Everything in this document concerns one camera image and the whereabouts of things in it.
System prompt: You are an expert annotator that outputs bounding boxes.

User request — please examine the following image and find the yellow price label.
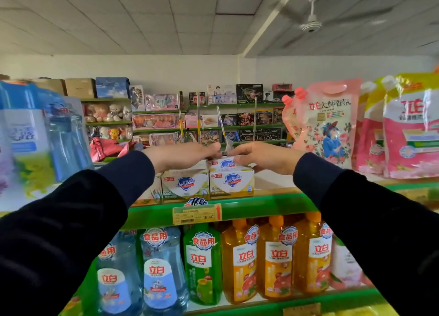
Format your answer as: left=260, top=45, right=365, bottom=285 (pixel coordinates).
left=172, top=203, right=223, bottom=226

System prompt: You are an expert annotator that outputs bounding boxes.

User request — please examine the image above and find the person's left hand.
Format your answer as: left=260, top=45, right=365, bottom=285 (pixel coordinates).
left=142, top=142, right=223, bottom=174

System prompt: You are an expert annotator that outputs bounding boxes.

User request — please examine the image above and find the white ceiling fan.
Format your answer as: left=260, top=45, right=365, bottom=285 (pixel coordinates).
left=274, top=0, right=396, bottom=50

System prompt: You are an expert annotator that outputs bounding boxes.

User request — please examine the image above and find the pink floral detergent pouch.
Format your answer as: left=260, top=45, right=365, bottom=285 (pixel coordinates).
left=292, top=78, right=363, bottom=170

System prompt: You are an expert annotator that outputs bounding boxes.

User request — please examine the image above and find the clear blue dish soap bottle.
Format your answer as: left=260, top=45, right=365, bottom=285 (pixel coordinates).
left=95, top=230, right=143, bottom=316
left=139, top=226, right=189, bottom=316

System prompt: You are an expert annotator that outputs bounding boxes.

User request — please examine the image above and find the white soap box blue shield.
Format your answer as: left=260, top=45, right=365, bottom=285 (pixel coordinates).
left=209, top=166, right=255, bottom=199
left=161, top=161, right=210, bottom=203
left=137, top=174, right=163, bottom=203

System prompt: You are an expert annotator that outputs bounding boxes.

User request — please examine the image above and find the fly swatter stick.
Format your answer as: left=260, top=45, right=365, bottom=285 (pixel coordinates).
left=216, top=106, right=234, bottom=154
left=196, top=92, right=202, bottom=144
left=176, top=92, right=185, bottom=144

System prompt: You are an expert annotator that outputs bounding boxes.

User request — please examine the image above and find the row of toy boxes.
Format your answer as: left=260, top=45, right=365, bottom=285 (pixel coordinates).
left=129, top=83, right=296, bottom=147

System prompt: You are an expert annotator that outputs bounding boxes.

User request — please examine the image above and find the small pink detergent pouch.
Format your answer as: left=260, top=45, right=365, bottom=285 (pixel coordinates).
left=281, top=87, right=307, bottom=142

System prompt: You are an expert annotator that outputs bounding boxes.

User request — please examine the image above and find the large pink yellow detergent pouch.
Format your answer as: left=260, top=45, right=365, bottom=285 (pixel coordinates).
left=381, top=72, right=439, bottom=179

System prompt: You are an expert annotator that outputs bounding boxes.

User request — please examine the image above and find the person's right forearm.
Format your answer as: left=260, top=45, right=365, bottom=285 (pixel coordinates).
left=293, top=152, right=439, bottom=316

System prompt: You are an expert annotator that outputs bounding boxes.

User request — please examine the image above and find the small white soap box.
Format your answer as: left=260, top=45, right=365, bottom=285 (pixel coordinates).
left=207, top=156, right=241, bottom=171

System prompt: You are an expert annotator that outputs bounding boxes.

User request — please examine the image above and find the person's left forearm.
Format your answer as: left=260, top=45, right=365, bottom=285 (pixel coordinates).
left=0, top=151, right=155, bottom=316

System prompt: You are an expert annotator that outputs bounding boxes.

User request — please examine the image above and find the green background toy shelf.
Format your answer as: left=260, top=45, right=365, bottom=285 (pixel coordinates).
left=80, top=97, right=289, bottom=164

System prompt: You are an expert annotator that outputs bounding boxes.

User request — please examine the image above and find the green store shelf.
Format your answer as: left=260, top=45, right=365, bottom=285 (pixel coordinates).
left=60, top=179, right=439, bottom=316

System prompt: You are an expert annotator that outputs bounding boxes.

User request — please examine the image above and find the orange dish soap bottle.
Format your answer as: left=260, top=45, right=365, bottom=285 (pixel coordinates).
left=221, top=218, right=260, bottom=305
left=293, top=212, right=333, bottom=295
left=257, top=215, right=296, bottom=300

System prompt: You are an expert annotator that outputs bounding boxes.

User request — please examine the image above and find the brown cardboard box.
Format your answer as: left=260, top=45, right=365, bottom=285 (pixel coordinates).
left=32, top=78, right=67, bottom=96
left=65, top=78, right=97, bottom=100

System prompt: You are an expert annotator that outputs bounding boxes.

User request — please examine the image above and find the green dish soap bottle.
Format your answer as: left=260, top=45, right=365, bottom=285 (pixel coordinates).
left=183, top=223, right=224, bottom=306

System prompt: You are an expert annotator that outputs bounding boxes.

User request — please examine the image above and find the blue gift box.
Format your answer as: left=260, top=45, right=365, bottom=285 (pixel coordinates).
left=95, top=77, right=131, bottom=99

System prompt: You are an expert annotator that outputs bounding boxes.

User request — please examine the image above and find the pink bag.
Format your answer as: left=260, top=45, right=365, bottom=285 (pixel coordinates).
left=89, top=136, right=135, bottom=163

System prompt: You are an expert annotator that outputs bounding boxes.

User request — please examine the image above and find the beige plush toy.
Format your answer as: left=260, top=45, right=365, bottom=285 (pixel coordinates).
left=84, top=104, right=110, bottom=123

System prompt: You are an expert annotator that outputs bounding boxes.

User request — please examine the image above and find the slim blue detergent bottle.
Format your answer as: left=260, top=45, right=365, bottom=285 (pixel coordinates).
left=37, top=88, right=94, bottom=182

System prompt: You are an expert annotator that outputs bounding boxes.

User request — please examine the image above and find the large blue detergent bottle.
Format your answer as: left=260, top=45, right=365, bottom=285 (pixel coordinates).
left=0, top=80, right=59, bottom=212

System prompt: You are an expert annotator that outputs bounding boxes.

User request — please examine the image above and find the person's right hand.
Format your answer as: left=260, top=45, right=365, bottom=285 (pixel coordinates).
left=228, top=142, right=306, bottom=176

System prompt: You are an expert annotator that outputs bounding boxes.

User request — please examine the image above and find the white plush toy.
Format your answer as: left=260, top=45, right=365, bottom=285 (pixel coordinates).
left=108, top=103, right=133, bottom=122

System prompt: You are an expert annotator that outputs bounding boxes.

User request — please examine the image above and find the pink white detergent bottle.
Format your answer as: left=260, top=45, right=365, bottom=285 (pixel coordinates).
left=329, top=235, right=374, bottom=291

